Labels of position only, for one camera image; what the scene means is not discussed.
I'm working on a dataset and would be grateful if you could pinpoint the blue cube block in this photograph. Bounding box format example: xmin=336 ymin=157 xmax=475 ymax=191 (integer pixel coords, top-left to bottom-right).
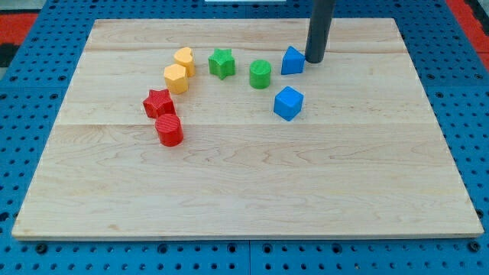
xmin=274 ymin=86 xmax=304 ymax=121

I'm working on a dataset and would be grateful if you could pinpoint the light wooden board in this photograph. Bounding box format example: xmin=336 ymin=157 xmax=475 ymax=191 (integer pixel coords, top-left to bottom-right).
xmin=11 ymin=18 xmax=484 ymax=241

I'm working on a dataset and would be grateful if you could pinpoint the green cylinder block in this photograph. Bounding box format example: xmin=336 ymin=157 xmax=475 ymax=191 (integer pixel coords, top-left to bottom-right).
xmin=249 ymin=60 xmax=272 ymax=89

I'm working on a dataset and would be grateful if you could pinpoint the red cylinder block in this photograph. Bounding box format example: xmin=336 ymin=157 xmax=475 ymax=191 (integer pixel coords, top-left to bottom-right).
xmin=155 ymin=114 xmax=183 ymax=147

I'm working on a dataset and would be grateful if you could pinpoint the green star block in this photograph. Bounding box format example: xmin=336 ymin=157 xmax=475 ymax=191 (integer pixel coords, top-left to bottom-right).
xmin=208 ymin=48 xmax=235 ymax=79

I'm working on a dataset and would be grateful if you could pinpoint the blue triangular prism block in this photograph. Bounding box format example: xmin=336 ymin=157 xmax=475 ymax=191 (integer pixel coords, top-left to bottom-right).
xmin=280 ymin=46 xmax=305 ymax=75

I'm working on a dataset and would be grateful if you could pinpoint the red star block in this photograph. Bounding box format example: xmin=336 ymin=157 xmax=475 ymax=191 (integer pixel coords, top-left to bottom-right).
xmin=143 ymin=89 xmax=176 ymax=118

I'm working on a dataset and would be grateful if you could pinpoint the yellow hexagon block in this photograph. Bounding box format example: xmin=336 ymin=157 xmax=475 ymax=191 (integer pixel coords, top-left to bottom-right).
xmin=164 ymin=63 xmax=189 ymax=94

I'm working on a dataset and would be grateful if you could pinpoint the yellow heart block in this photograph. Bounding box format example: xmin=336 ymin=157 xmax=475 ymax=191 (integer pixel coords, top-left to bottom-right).
xmin=173 ymin=47 xmax=196 ymax=77

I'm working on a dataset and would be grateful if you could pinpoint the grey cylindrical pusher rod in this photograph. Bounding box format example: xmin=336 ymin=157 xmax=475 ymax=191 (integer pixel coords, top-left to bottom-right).
xmin=305 ymin=0 xmax=336 ymax=63

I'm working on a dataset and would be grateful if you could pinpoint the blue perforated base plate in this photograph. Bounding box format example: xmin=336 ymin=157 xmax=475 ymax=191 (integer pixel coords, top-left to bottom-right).
xmin=1 ymin=1 xmax=488 ymax=274

